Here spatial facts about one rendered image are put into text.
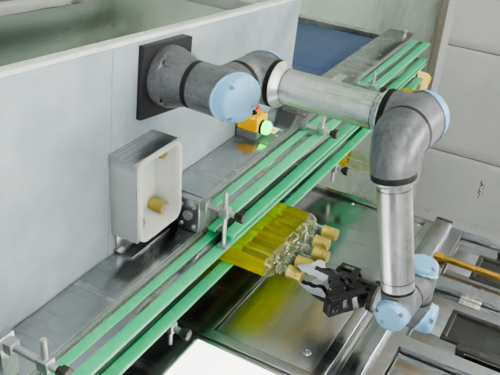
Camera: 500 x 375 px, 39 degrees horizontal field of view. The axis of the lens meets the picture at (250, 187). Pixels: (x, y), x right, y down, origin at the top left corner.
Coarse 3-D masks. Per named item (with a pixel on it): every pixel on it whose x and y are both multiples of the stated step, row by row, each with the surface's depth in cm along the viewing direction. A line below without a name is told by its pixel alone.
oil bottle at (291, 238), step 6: (258, 222) 197; (264, 222) 197; (252, 228) 195; (258, 228) 195; (264, 228) 195; (270, 228) 195; (276, 228) 195; (282, 228) 195; (270, 234) 193; (276, 234) 193; (282, 234) 193; (288, 234) 193; (294, 234) 193; (282, 240) 192; (288, 240) 191; (294, 240) 192; (294, 246) 192; (294, 252) 193
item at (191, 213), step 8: (184, 192) 184; (184, 200) 182; (192, 200) 181; (200, 200) 181; (184, 208) 183; (192, 208) 181; (184, 216) 184; (192, 216) 183; (200, 216) 182; (184, 224) 186; (192, 224) 184; (200, 224) 184
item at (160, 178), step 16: (176, 144) 169; (144, 160) 160; (160, 160) 176; (176, 160) 174; (144, 176) 174; (160, 176) 178; (176, 176) 176; (144, 192) 177; (160, 192) 180; (176, 192) 178; (144, 208) 179; (176, 208) 180; (160, 224) 176; (144, 240) 170
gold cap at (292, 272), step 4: (288, 268) 182; (292, 268) 182; (296, 268) 182; (288, 272) 181; (292, 272) 181; (296, 272) 181; (300, 272) 180; (304, 272) 182; (288, 276) 182; (292, 276) 181; (296, 276) 180; (300, 276) 180; (296, 280) 181; (300, 280) 181
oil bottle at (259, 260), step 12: (240, 240) 189; (228, 252) 187; (240, 252) 185; (252, 252) 185; (264, 252) 185; (276, 252) 186; (240, 264) 187; (252, 264) 185; (264, 264) 183; (276, 264) 183; (264, 276) 185
